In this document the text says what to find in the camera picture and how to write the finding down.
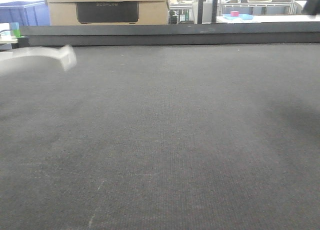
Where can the white curved PVC pipe clamp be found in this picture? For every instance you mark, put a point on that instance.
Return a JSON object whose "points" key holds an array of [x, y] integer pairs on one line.
{"points": [[21, 59]]}

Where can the lower cardboard box with print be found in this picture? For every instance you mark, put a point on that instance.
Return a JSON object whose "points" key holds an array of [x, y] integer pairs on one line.
{"points": [[150, 13]]}

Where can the pink cube on far table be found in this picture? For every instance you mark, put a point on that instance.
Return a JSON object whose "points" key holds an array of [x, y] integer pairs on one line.
{"points": [[234, 13]]}

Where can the blue tray on far table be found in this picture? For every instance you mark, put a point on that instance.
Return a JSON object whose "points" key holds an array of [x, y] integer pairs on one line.
{"points": [[244, 17]]}

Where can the dark raised table edge board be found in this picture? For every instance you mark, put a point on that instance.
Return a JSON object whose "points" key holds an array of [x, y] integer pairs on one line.
{"points": [[165, 35]]}

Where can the blue and green block stack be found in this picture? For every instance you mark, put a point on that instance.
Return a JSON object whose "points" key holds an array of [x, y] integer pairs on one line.
{"points": [[15, 28]]}

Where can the blue crate behind table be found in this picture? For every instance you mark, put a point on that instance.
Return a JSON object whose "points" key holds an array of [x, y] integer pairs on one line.
{"points": [[25, 13]]}

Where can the black vertical post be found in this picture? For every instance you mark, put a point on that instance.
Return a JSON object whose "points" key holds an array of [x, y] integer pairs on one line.
{"points": [[200, 12]]}

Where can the aluminium frame shelf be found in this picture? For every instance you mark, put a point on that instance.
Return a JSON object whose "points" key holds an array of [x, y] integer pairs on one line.
{"points": [[257, 7]]}

